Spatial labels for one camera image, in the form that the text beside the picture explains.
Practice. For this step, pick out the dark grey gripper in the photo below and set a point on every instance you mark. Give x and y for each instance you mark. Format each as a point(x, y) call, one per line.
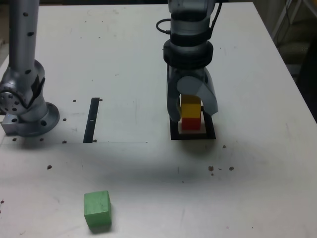
point(190, 70)

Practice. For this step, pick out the yellow cube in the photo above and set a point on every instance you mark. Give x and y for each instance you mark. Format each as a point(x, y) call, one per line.
point(190, 110)

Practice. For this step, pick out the red cube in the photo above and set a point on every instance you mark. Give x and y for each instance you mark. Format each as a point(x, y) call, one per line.
point(190, 124)

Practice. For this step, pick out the green cube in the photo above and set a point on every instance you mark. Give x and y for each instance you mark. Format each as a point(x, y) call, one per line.
point(96, 208)

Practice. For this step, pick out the black tape square outline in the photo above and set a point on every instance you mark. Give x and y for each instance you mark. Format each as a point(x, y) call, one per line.
point(193, 137)

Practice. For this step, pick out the black tape strip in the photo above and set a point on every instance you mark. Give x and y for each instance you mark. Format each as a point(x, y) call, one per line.
point(90, 124)

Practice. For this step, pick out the white metal rack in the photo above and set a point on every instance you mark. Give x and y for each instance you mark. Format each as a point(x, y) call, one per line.
point(279, 18)

